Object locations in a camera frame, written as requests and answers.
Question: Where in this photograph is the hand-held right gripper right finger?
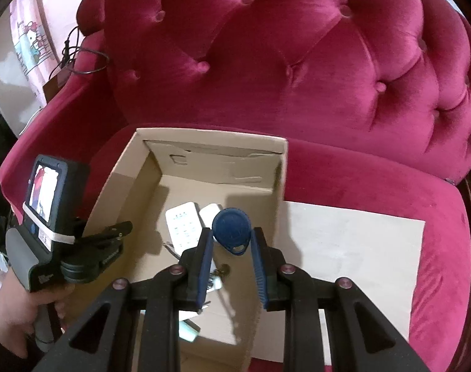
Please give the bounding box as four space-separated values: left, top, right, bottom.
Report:
252 228 418 372

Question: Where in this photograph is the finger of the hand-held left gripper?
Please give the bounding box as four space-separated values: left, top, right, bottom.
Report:
80 220 133 246
86 240 124 280

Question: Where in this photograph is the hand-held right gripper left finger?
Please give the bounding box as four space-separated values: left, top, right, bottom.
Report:
34 228 215 372

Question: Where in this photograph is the bunch of keys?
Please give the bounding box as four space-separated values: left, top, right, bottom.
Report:
208 263 231 291

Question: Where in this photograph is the white remote control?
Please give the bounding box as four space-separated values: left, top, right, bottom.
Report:
166 201 205 254

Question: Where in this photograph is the blue key fob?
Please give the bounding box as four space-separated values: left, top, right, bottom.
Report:
213 207 253 257

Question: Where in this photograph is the large white charger plug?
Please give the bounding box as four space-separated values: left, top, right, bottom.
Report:
199 202 224 229

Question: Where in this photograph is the small white charger plug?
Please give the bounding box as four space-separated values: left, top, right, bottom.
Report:
179 304 212 343

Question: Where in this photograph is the cardboard box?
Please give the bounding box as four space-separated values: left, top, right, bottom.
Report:
82 127 289 372

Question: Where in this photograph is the person's left hand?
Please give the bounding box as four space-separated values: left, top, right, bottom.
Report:
0 269 67 359

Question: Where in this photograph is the white paper sheet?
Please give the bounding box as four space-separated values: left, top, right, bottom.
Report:
276 201 426 367

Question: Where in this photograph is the brown board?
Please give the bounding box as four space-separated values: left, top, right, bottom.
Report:
43 66 75 105

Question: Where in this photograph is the printed cartoon curtain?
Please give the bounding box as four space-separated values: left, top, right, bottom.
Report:
8 0 71 101

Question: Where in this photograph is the pink velvet tufted armchair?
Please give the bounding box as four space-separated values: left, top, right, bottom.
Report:
0 0 471 372

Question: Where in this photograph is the black cable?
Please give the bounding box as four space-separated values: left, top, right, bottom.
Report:
61 25 110 76

